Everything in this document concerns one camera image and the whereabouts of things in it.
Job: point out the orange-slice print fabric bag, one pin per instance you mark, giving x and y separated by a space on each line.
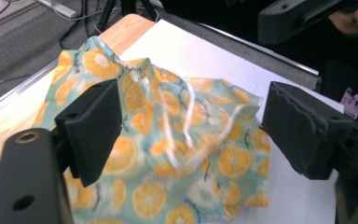
155 199

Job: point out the white-legged desk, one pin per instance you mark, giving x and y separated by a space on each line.
59 7

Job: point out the grey floor threshold strip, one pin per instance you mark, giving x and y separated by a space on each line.
18 90

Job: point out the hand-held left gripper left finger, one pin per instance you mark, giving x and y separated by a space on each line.
93 130

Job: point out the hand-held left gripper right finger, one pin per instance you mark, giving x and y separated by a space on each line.
304 133

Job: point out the black stand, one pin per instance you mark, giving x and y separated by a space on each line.
127 9

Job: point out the small pink white tag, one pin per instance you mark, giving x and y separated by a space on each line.
352 104

